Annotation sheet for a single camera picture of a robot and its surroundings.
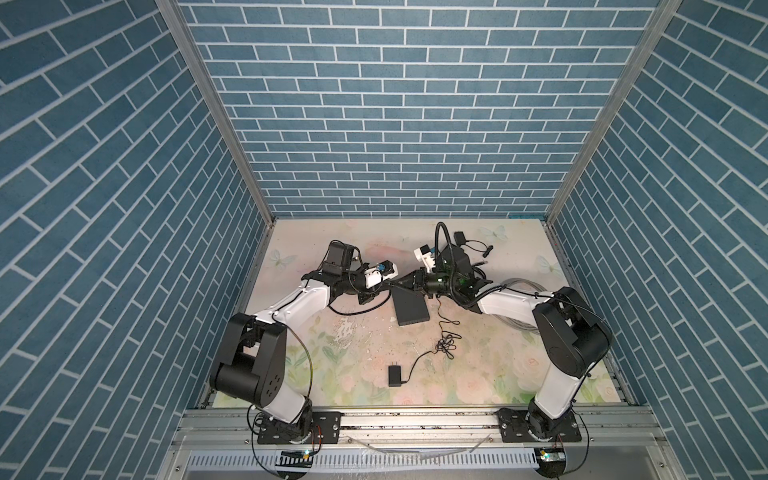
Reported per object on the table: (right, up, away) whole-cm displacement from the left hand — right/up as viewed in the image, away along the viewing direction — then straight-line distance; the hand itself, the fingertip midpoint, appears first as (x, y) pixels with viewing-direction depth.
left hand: (387, 281), depth 87 cm
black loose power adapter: (+2, -25, -6) cm, 26 cm away
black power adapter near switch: (+27, +13, +28) cm, 41 cm away
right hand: (+2, 0, -3) cm, 4 cm away
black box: (+7, -9, +7) cm, 13 cm away
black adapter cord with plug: (+35, +8, +22) cm, 42 cm away
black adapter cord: (+17, -18, +1) cm, 25 cm away
